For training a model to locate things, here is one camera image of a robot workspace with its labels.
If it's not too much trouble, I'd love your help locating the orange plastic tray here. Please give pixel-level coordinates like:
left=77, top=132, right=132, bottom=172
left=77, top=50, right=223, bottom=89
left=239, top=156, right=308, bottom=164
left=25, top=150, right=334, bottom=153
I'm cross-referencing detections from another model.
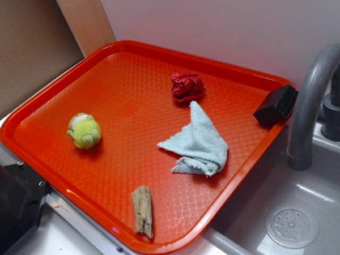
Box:
left=1, top=41, right=288, bottom=254

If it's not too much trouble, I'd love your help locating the black rectangular block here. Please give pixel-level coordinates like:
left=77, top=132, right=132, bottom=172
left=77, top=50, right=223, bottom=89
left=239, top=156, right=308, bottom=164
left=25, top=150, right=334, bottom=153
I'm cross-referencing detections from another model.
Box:
left=253, top=84, right=299, bottom=126

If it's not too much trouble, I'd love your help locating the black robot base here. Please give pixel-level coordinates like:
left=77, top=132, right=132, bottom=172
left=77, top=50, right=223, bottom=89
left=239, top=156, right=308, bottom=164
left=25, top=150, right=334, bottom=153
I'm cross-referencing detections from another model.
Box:
left=1, top=164, right=48, bottom=254

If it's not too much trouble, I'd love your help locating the piece of driftwood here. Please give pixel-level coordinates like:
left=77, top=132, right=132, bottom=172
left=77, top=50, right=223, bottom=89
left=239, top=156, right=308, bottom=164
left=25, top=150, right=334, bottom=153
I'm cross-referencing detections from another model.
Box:
left=132, top=186, right=154, bottom=239

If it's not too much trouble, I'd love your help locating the wooden board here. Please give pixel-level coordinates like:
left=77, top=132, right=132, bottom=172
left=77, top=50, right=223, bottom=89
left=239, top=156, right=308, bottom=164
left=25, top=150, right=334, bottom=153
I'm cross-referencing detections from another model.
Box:
left=57, top=0, right=116, bottom=57

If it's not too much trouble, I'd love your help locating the green plush toy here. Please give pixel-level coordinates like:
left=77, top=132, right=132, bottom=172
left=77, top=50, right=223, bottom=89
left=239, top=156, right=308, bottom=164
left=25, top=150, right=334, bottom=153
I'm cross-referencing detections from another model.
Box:
left=67, top=113, right=101, bottom=149

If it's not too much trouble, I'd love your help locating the sink drain strainer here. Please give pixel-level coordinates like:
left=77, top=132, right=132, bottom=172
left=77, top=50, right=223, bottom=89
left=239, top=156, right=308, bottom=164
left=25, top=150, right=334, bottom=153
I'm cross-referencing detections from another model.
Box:
left=265, top=203, right=319, bottom=249

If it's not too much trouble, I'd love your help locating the crumpled red cloth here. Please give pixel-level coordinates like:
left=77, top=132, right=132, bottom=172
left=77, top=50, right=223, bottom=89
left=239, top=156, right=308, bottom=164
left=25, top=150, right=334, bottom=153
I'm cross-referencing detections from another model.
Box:
left=171, top=73, right=205, bottom=103

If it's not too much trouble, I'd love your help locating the grey plastic sink basin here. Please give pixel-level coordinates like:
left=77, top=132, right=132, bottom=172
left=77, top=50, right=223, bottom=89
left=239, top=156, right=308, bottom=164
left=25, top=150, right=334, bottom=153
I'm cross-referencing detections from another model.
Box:
left=204, top=130, right=339, bottom=254

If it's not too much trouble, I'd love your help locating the light blue cloth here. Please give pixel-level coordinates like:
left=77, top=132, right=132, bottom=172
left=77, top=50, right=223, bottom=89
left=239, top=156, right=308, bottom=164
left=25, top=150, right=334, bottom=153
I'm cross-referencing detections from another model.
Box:
left=158, top=101, right=228, bottom=177

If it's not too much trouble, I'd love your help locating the grey sink faucet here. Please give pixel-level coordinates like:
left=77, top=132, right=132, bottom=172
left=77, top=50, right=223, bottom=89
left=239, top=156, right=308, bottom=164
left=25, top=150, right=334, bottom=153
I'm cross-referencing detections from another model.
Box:
left=286, top=43, right=339, bottom=171

